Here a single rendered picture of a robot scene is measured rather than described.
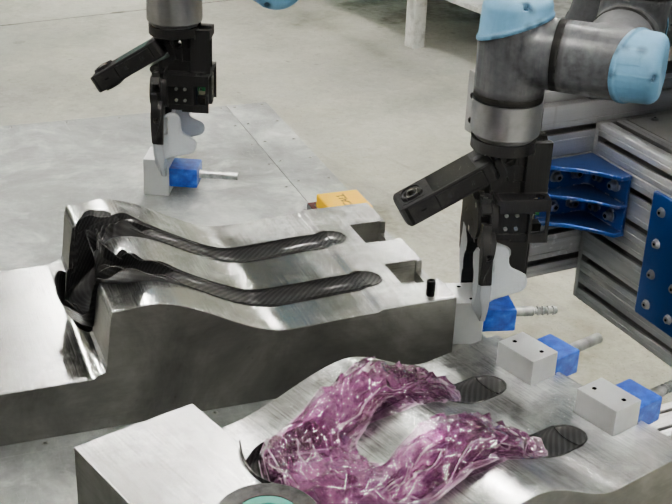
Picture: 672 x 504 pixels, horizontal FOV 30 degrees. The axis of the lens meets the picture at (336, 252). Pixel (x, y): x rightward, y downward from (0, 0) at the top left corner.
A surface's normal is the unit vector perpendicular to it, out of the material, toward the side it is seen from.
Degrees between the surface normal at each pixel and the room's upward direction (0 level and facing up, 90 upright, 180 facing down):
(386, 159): 0
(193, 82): 90
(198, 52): 90
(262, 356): 90
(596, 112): 90
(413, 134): 0
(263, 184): 0
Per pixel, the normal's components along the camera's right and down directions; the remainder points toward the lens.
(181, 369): 0.36, 0.43
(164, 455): 0.04, -0.90
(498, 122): -0.35, 0.41
